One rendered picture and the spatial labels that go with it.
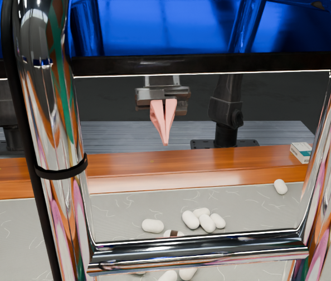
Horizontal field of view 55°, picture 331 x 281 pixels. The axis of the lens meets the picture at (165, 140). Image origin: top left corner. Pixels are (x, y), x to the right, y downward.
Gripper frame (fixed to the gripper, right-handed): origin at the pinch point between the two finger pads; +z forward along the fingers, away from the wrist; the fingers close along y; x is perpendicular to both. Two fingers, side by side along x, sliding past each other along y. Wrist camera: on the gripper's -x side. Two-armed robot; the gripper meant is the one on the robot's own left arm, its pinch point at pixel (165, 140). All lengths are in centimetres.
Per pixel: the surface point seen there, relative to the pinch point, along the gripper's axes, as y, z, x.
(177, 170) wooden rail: 2.8, 2.8, 9.5
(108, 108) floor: -31, -127, 221
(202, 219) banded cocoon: 5.2, 14.2, 0.7
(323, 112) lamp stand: 4.9, 14.7, -38.3
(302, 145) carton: 31.1, -1.7, 10.7
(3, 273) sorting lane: -24.8, 20.2, -2.2
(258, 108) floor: 111, -116, 212
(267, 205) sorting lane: 18.3, 11.8, 5.1
